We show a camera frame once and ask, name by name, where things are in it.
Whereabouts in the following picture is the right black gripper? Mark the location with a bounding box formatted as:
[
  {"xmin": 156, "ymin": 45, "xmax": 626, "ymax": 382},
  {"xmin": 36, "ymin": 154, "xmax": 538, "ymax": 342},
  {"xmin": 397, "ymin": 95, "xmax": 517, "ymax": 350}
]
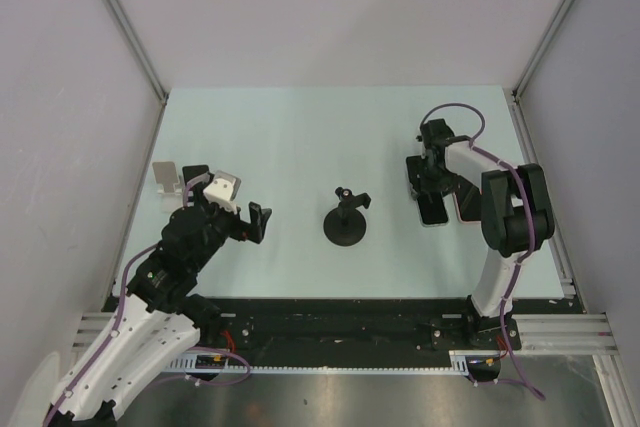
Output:
[{"xmin": 408, "ymin": 153, "xmax": 461, "ymax": 198}]

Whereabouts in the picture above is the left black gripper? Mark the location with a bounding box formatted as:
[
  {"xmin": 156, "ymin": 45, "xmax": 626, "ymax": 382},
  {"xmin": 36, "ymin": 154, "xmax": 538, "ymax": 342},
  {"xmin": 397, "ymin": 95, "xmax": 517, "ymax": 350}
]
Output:
[{"xmin": 189, "ymin": 182, "xmax": 271, "ymax": 271}]

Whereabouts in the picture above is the white phone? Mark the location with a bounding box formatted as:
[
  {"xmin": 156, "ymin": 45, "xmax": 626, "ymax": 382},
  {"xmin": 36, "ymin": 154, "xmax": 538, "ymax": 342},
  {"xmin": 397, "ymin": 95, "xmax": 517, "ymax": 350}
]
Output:
[{"xmin": 417, "ymin": 193, "xmax": 449, "ymax": 226}]

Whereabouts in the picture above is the pink phone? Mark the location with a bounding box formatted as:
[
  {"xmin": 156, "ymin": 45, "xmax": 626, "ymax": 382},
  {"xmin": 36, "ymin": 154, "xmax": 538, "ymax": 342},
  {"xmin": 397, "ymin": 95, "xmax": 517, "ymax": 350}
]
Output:
[{"xmin": 453, "ymin": 176, "xmax": 481, "ymax": 223}]

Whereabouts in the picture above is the black phone stand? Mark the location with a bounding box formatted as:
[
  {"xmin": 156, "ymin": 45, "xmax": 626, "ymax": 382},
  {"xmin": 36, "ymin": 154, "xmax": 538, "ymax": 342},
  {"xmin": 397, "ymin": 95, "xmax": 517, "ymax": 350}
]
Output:
[{"xmin": 182, "ymin": 164, "xmax": 210, "ymax": 196}]

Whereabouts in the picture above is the black round-base phone mount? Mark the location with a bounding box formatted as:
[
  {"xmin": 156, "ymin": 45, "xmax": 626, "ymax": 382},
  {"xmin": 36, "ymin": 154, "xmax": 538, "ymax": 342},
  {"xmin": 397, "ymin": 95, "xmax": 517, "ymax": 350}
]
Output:
[{"xmin": 323, "ymin": 187, "xmax": 371, "ymax": 247}]

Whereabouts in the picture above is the white silver phone stand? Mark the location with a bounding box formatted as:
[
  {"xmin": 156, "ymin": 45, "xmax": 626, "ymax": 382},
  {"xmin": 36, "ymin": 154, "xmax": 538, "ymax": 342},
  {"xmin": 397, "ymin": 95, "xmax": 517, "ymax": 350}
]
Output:
[{"xmin": 151, "ymin": 161, "xmax": 184, "ymax": 213}]

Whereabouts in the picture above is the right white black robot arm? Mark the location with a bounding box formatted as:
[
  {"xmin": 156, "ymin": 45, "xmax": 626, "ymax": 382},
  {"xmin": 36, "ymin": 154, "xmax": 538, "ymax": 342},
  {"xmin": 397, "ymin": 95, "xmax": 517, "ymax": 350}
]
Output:
[{"xmin": 406, "ymin": 119, "xmax": 555, "ymax": 348}]

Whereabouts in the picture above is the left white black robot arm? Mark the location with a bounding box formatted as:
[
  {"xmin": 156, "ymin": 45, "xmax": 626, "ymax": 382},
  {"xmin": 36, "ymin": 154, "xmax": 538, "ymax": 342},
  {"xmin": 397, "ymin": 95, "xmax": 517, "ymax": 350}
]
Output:
[{"xmin": 43, "ymin": 201, "xmax": 272, "ymax": 426}]

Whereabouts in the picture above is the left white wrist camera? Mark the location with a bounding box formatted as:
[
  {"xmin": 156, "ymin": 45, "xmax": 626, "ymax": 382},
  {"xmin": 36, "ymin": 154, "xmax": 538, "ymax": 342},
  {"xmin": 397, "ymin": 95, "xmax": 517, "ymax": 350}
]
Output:
[{"xmin": 203, "ymin": 170, "xmax": 241, "ymax": 214}]

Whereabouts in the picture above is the white slotted cable duct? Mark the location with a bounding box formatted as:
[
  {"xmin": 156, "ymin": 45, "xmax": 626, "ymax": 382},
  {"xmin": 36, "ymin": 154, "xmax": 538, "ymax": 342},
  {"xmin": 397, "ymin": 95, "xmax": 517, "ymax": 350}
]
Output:
[{"xmin": 169, "ymin": 350, "xmax": 501, "ymax": 376}]

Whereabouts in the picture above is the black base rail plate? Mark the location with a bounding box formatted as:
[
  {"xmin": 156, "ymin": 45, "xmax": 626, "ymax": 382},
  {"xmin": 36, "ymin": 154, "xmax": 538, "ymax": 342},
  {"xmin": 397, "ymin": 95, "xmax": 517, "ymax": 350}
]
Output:
[{"xmin": 102, "ymin": 296, "xmax": 584, "ymax": 368}]

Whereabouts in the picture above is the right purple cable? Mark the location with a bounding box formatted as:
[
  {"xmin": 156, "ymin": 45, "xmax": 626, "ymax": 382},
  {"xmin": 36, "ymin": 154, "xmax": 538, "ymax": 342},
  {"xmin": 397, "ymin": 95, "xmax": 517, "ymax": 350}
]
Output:
[{"xmin": 419, "ymin": 103, "xmax": 546, "ymax": 401}]

